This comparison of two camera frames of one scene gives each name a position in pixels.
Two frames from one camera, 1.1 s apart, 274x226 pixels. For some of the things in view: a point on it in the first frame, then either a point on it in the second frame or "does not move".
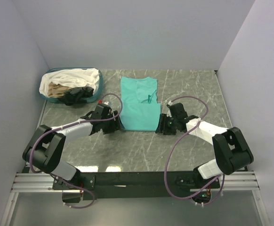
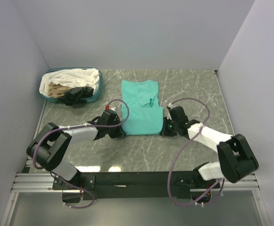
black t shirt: [76, 95] does not move
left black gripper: [116, 125] -> [119, 133]
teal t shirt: [140, 110] does not move
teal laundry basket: [97, 92] does not move
